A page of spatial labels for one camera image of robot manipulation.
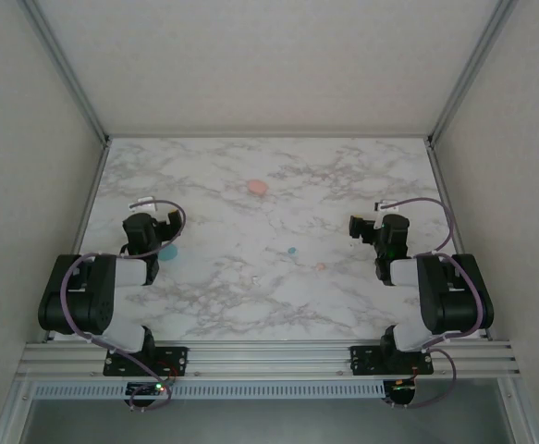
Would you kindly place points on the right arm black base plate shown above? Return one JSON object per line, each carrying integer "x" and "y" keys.
{"x": 361, "y": 358}

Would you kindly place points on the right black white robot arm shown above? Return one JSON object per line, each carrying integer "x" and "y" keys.
{"x": 454, "y": 300}

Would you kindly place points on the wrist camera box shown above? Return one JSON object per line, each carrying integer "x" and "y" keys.
{"x": 386, "y": 206}
{"x": 145, "y": 205}

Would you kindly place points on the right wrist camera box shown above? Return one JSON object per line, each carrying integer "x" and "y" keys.
{"x": 386, "y": 206}

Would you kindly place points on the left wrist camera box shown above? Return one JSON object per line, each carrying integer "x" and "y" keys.
{"x": 145, "y": 205}

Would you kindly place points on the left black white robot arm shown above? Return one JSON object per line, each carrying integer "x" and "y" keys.
{"x": 89, "y": 296}

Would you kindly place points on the blue earbud charging case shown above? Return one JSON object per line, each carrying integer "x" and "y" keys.
{"x": 169, "y": 253}

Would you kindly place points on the aluminium upright frame profile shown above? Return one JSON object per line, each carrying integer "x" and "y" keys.
{"x": 65, "y": 74}
{"x": 472, "y": 74}

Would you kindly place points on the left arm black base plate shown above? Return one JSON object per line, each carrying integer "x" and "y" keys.
{"x": 176, "y": 358}

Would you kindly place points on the aluminium mounting rail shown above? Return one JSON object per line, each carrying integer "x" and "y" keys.
{"x": 269, "y": 361}

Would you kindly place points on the pink earbud charging case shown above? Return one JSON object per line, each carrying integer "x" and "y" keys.
{"x": 256, "y": 187}

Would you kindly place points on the aluminium table side rail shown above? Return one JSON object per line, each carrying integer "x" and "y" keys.
{"x": 444, "y": 194}
{"x": 91, "y": 199}

